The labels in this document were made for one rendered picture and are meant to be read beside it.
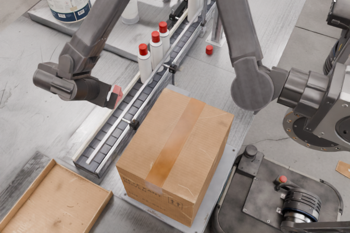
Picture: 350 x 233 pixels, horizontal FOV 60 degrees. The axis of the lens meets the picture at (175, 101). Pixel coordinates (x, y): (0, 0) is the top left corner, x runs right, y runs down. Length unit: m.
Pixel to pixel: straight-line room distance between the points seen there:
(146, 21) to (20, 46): 0.63
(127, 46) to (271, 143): 1.25
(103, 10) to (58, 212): 0.74
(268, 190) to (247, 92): 1.28
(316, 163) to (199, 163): 1.50
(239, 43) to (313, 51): 2.34
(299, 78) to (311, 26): 2.56
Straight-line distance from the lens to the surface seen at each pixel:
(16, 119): 1.42
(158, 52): 1.25
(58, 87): 0.77
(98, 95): 0.85
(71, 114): 1.35
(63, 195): 1.19
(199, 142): 0.89
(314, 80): 0.59
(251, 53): 0.58
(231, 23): 0.59
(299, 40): 2.96
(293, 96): 0.59
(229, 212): 1.75
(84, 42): 0.72
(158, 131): 0.90
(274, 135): 2.28
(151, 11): 1.64
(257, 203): 1.77
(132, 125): 1.10
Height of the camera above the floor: 1.91
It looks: 55 degrees down
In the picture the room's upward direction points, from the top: straight up
